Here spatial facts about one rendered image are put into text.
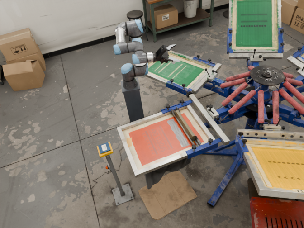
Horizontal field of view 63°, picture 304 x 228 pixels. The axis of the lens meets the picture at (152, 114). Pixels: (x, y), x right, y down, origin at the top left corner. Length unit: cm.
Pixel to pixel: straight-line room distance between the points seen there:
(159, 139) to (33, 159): 215
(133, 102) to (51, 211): 166
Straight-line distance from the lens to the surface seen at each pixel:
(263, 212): 192
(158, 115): 250
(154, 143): 232
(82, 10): 556
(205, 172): 326
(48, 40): 575
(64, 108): 443
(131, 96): 257
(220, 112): 247
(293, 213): 198
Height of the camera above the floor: 281
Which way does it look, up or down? 46 degrees down
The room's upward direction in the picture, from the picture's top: 8 degrees counter-clockwise
